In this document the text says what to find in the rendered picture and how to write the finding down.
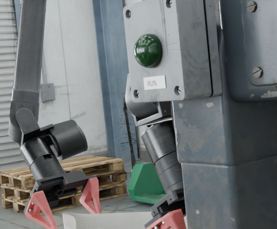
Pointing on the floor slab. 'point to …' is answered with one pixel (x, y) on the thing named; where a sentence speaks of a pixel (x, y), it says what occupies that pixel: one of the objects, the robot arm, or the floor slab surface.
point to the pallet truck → (143, 176)
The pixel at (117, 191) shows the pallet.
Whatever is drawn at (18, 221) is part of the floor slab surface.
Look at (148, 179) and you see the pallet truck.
